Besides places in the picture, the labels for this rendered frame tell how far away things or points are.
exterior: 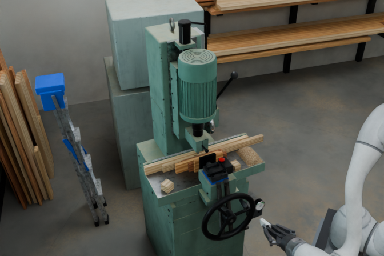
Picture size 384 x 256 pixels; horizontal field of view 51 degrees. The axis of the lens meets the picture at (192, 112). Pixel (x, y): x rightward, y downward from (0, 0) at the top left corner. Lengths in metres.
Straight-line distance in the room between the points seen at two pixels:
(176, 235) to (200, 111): 0.70
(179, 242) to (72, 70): 2.52
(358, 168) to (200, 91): 0.72
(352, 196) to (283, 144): 2.19
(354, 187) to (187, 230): 0.95
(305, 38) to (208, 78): 2.68
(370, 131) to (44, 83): 1.73
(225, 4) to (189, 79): 2.08
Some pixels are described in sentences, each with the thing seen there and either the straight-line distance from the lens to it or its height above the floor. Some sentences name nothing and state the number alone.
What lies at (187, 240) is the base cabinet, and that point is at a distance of 2.25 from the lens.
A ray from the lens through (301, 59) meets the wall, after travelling 5.04.
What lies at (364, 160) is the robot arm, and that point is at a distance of 1.61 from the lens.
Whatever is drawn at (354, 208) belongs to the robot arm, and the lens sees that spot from 1.64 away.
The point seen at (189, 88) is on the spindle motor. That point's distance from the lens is 1.79.
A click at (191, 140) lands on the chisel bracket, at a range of 2.03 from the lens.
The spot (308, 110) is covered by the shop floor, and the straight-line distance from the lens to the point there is 4.29.
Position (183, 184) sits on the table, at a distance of 2.00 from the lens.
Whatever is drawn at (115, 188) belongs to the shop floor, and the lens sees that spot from 3.33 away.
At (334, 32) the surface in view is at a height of 0.63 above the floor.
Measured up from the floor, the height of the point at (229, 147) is 0.93.
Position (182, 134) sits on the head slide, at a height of 1.03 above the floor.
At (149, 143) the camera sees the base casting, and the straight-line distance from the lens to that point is 2.43.
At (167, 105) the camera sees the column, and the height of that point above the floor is 1.17.
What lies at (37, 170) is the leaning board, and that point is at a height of 0.30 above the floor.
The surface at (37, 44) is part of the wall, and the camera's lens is 4.16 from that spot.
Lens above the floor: 2.28
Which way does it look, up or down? 34 degrees down
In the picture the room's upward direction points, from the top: 1 degrees counter-clockwise
